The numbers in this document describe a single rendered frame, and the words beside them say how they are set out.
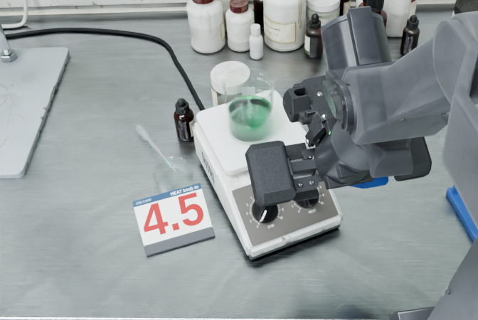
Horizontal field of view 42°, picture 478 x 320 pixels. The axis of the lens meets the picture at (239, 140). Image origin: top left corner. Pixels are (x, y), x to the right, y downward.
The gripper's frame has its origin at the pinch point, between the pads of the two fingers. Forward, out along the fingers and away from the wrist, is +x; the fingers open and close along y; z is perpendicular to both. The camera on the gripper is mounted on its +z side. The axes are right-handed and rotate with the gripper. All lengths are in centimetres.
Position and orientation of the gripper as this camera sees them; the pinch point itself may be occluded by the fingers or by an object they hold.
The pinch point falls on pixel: (325, 173)
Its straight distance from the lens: 68.6
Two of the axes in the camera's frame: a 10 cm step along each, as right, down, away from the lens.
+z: -2.1, -9.4, 2.7
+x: -1.4, 3.0, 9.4
